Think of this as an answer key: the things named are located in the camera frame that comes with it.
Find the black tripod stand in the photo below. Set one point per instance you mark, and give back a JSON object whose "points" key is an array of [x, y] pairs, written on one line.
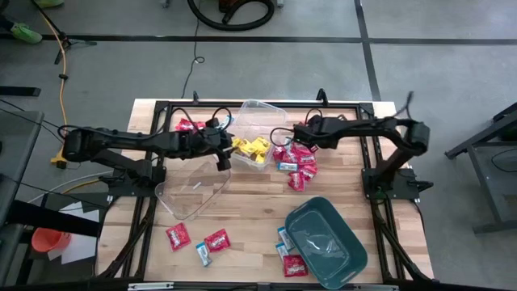
{"points": [[66, 40]]}

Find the orange bucket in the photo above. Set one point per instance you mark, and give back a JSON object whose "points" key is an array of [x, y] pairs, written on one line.
{"points": [[48, 240]]}

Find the yellow candy packet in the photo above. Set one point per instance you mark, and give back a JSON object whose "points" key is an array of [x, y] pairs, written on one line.
{"points": [[260, 157], [262, 143], [248, 148], [237, 142]]}

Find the grey side table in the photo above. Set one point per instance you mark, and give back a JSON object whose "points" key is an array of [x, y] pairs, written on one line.
{"points": [[16, 153]]}

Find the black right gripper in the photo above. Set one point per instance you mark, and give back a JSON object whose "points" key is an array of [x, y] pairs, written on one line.
{"points": [[313, 135]]}

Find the white paper sheets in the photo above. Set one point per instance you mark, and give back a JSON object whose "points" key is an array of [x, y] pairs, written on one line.
{"points": [[81, 250]]}

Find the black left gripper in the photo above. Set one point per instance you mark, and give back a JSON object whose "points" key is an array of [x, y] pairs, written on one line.
{"points": [[212, 143]]}

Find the black diagonal beam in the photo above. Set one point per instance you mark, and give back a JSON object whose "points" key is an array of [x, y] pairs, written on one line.
{"points": [[52, 219]]}

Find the white blue Hershey's bar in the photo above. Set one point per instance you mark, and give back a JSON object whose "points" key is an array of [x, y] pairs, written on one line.
{"points": [[286, 239], [287, 166], [281, 250], [204, 254], [287, 142], [228, 121]]}

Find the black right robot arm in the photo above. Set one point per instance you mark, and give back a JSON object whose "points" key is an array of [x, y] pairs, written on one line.
{"points": [[363, 127]]}

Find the clear long plastic bin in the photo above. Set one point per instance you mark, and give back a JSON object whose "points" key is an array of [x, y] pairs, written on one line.
{"points": [[190, 198]]}

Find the teal plastic bin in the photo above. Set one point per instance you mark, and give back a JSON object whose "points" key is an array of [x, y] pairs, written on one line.
{"points": [[327, 242]]}

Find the clear square plastic bin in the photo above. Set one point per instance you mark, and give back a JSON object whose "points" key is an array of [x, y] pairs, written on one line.
{"points": [[262, 117]]}

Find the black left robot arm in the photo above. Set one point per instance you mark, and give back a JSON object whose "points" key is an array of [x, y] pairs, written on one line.
{"points": [[121, 139]]}

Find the silver metal bracket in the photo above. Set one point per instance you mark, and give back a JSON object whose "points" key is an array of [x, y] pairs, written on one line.
{"points": [[150, 286], [379, 288]]}

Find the dark grey metal desk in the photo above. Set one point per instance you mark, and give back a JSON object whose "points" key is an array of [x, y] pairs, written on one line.
{"points": [[490, 182]]}

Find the black floor strip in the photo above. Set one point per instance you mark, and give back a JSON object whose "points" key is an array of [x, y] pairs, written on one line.
{"points": [[20, 91]]}

